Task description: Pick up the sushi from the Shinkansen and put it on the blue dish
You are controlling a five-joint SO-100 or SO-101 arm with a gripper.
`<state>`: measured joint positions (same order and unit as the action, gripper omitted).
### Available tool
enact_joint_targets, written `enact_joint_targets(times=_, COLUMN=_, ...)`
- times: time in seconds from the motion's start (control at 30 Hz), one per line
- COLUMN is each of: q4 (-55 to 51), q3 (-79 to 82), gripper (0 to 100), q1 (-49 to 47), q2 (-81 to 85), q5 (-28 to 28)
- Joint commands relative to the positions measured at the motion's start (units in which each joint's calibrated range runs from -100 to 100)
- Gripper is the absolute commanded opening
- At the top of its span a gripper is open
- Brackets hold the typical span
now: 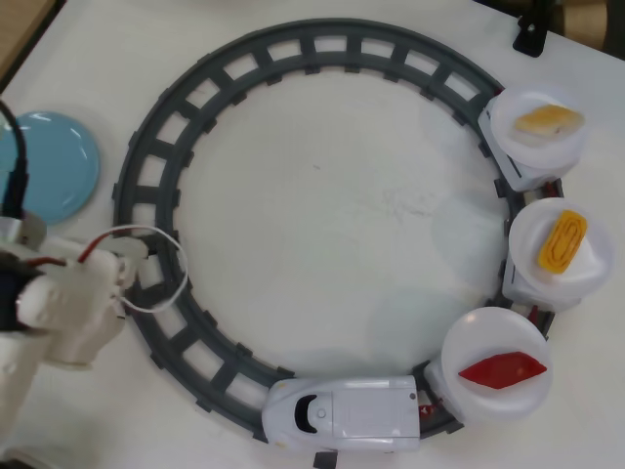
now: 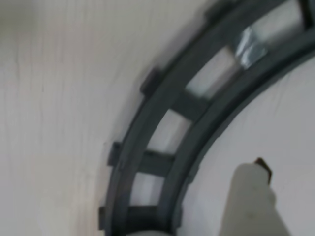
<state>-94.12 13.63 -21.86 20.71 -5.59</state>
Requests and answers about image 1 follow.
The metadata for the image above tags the blue dish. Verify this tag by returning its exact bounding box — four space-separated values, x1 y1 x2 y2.
0 110 103 226

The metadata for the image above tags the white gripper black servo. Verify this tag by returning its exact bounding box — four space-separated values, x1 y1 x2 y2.
0 237 127 367

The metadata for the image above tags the white plate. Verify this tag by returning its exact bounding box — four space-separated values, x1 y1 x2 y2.
489 87 589 170
438 307 553 422
509 196 615 303

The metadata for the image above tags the thin red white wire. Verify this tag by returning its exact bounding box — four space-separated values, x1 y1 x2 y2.
28 225 189 314

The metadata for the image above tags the orange shrimp sushi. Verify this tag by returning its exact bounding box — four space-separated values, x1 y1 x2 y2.
513 104 585 141

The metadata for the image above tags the white train wagon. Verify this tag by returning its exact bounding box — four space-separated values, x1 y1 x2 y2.
423 359 470 422
502 253 582 314
478 95 567 192

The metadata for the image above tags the grey circular toy train track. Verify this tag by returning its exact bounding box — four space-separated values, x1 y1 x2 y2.
109 18 570 468

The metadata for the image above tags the red tuna sushi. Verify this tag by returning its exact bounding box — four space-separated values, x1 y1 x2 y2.
457 350 549 392

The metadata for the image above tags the yellow egg sushi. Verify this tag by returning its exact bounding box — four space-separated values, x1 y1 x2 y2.
538 209 600 279

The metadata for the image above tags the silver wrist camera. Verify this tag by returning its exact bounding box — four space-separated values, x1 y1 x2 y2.
0 212 49 248

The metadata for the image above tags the black clamp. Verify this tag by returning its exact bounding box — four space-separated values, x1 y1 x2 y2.
512 0 561 58

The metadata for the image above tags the white Shinkansen toy locomotive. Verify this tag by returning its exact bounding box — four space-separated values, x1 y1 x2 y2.
262 374 422 453

